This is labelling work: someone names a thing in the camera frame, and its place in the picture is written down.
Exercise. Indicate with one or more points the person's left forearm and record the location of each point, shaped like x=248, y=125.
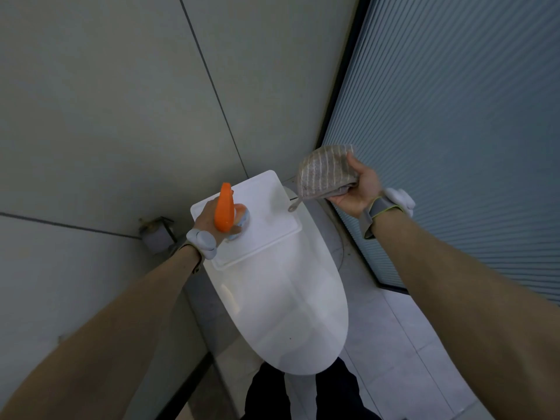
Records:
x=92, y=341

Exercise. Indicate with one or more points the orange trigger spray bottle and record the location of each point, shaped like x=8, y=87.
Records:
x=227, y=213

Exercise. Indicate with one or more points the person's left fingers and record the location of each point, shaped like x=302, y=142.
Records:
x=229, y=234

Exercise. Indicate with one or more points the metal toilet paper holder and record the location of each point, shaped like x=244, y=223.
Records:
x=156, y=235

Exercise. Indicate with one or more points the white right wrist tracker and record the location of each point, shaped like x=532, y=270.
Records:
x=391, y=205

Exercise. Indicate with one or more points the white toilet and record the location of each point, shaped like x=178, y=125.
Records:
x=275, y=284

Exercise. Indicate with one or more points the person's black trousers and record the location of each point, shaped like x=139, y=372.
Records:
x=302, y=395

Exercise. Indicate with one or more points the grey striped cleaning cloth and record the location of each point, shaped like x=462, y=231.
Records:
x=321, y=172

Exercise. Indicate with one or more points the person's right forearm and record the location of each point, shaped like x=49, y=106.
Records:
x=472, y=310

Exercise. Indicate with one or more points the person's right thumb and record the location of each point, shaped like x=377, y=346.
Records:
x=353, y=167

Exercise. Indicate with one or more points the person's left hand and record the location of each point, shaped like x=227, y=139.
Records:
x=204, y=221

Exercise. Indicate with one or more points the white wrist tracker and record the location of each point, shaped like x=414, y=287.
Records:
x=201, y=242
x=391, y=205

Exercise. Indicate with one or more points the person's right hand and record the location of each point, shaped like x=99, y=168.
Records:
x=359, y=191

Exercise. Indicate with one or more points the ribbed glass shower door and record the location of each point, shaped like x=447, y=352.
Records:
x=455, y=135

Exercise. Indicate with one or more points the white left wrist tracker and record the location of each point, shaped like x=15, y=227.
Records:
x=201, y=242

